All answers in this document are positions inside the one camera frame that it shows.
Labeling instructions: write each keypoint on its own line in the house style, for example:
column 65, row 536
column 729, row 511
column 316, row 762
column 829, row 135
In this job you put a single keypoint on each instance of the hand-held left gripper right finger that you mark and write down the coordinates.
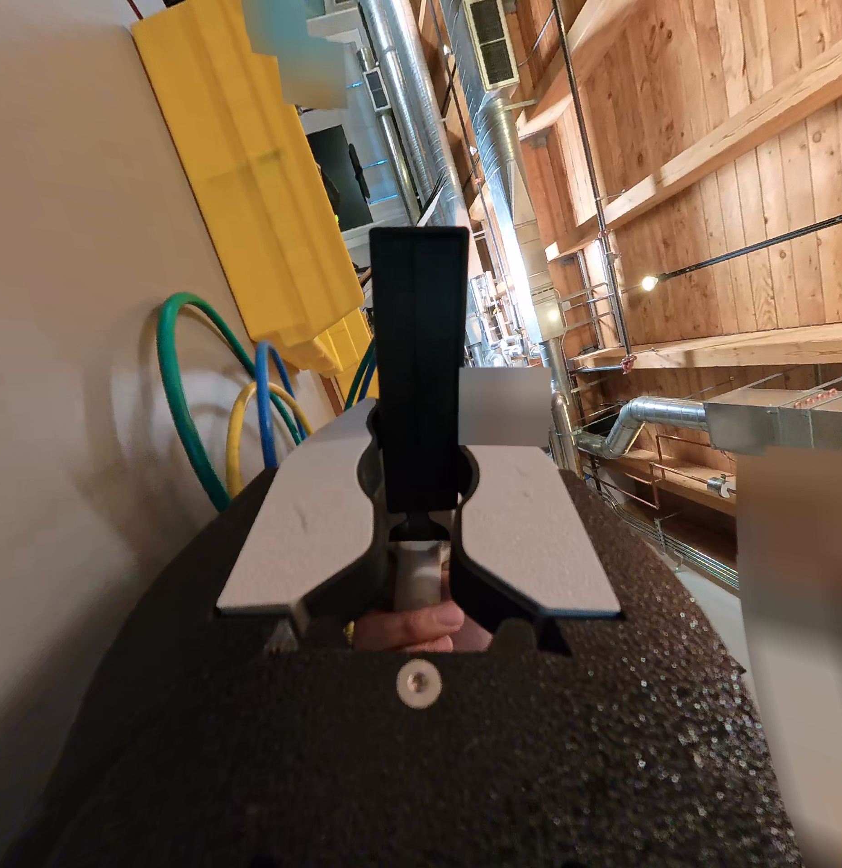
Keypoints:
column 529, row 536

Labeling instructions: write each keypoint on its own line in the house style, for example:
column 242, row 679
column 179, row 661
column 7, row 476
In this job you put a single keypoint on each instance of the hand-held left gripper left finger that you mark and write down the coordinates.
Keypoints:
column 312, row 536

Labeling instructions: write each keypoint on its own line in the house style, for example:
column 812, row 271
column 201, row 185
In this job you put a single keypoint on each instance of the black network switch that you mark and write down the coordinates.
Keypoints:
column 417, row 373

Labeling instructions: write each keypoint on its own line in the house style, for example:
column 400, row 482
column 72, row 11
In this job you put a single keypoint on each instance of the yellow divided plastic bin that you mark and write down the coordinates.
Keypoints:
column 244, row 169

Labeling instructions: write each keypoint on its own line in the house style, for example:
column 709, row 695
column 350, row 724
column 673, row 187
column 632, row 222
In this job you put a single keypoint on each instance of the silver duct elbow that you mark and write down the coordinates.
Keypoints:
column 624, row 424

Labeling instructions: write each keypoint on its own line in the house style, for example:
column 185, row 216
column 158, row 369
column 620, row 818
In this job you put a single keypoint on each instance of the person's left hand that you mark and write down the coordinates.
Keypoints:
column 421, row 627

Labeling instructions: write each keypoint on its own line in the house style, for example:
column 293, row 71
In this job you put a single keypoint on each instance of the ceiling spot lamp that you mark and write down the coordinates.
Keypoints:
column 647, row 283

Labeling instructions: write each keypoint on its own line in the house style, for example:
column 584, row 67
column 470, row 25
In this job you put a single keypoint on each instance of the white air vent grille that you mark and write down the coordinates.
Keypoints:
column 490, row 47

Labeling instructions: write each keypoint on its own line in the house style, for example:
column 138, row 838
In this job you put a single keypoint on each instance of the rectangular metal duct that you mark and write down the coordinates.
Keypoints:
column 767, row 420

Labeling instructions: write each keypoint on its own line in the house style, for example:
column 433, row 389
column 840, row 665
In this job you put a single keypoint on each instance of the black wall screen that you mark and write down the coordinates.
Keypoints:
column 339, row 176

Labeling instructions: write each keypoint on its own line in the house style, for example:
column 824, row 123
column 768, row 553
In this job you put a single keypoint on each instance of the black ceiling rail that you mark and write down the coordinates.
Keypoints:
column 753, row 247

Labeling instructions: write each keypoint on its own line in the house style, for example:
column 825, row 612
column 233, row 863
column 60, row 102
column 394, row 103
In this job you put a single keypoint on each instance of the silver spiral air duct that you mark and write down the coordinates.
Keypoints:
column 402, row 135
column 499, row 156

